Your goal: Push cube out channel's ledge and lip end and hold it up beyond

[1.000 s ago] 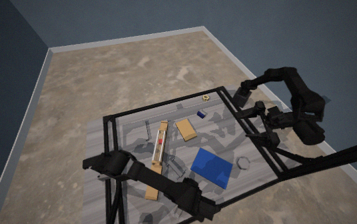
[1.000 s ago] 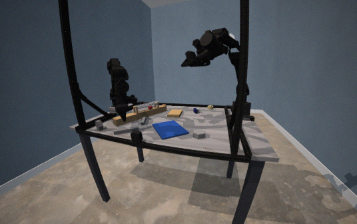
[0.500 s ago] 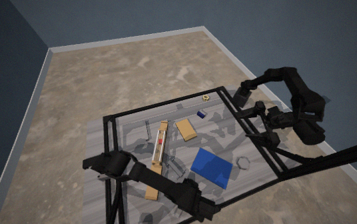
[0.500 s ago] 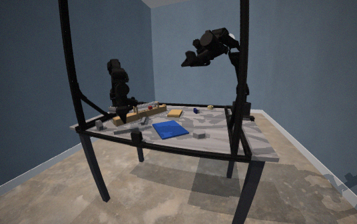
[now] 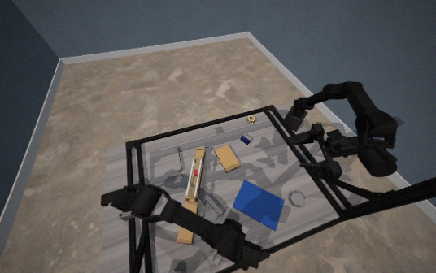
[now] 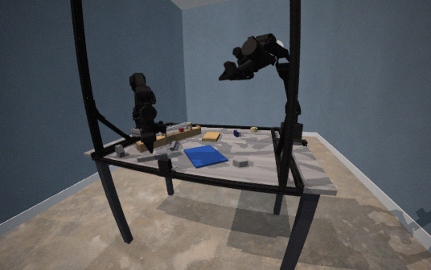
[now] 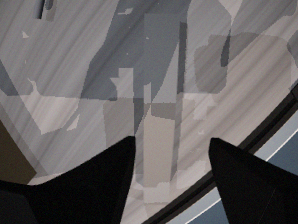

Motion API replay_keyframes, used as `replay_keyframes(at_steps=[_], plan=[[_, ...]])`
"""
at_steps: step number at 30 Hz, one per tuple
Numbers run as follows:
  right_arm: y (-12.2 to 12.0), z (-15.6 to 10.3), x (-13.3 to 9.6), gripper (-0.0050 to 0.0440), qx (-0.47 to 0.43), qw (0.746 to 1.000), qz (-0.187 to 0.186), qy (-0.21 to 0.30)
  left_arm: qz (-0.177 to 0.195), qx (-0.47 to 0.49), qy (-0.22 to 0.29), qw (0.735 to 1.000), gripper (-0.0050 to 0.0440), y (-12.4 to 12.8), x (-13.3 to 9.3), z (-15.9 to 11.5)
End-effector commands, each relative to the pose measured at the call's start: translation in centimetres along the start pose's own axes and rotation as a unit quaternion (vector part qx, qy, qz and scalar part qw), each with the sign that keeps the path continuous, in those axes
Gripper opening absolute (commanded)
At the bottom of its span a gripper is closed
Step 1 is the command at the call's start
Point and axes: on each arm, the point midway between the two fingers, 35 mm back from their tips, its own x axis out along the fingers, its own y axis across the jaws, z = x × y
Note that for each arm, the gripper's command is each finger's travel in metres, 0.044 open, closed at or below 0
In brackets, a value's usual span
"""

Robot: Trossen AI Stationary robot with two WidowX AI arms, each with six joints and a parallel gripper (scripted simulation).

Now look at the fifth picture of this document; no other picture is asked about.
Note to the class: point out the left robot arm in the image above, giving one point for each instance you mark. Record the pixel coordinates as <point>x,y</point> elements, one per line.
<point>228,237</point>

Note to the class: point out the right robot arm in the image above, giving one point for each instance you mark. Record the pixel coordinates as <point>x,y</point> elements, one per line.
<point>370,122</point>

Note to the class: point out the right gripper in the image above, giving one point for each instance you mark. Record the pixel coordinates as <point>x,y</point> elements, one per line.
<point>331,169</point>

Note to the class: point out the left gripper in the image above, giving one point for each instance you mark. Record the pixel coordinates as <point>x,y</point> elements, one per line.
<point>242,265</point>

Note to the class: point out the tan flat wooden board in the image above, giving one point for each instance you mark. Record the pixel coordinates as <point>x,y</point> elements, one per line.
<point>227,158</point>

